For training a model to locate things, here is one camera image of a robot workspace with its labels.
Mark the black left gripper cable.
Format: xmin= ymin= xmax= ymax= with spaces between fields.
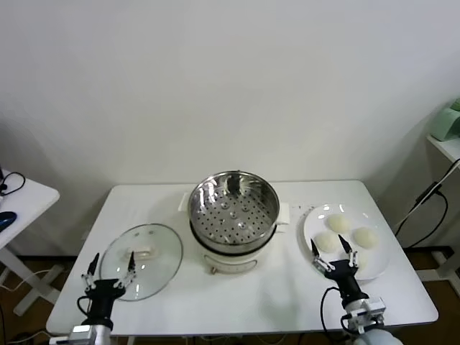
xmin=77 ymin=296 xmax=93 ymax=323

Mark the white oval plate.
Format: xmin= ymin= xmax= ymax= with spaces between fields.
xmin=303 ymin=203 xmax=392 ymax=281

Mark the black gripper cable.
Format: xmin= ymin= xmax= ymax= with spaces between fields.
xmin=321 ymin=287 xmax=346 ymax=337
xmin=77 ymin=296 xmax=93 ymax=323

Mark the perforated steel steamer basket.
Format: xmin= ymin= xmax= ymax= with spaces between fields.
xmin=186 ymin=171 xmax=280 ymax=254

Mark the blue computer mouse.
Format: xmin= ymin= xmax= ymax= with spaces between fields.
xmin=0 ymin=211 xmax=18 ymax=231

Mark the black power cable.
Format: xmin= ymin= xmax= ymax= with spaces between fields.
xmin=393 ymin=157 xmax=460 ymax=249

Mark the cream electric pot base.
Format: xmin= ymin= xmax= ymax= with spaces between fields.
xmin=178 ymin=192 xmax=291 ymax=276

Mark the white side desk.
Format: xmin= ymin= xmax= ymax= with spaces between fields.
xmin=418 ymin=133 xmax=460 ymax=285

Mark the white side table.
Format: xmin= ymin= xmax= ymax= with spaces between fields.
xmin=0 ymin=178 xmax=61 ymax=317

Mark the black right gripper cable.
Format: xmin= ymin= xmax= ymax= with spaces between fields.
xmin=321 ymin=287 xmax=346 ymax=337

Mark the mint green appliance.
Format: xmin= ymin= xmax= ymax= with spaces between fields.
xmin=430 ymin=96 xmax=460 ymax=142

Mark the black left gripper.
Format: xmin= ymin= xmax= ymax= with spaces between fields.
xmin=80 ymin=250 xmax=136 ymax=324

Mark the glass pot lid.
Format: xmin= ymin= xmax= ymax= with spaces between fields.
xmin=98 ymin=222 xmax=184 ymax=302

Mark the thin black desk cable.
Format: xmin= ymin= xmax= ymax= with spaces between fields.
xmin=0 ymin=171 xmax=26 ymax=197

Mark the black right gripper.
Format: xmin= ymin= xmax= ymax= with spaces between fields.
xmin=310 ymin=234 xmax=369 ymax=303

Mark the white floor cable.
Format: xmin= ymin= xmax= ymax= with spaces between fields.
xmin=0 ymin=267 xmax=55 ymax=293

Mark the white steamed baozi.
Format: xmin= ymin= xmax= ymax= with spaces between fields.
xmin=313 ymin=231 xmax=341 ymax=253
xmin=354 ymin=251 xmax=370 ymax=271
xmin=325 ymin=214 xmax=352 ymax=234
xmin=351 ymin=226 xmax=380 ymax=249

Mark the white power cable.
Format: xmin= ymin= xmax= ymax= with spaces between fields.
xmin=391 ymin=186 xmax=438 ymax=234

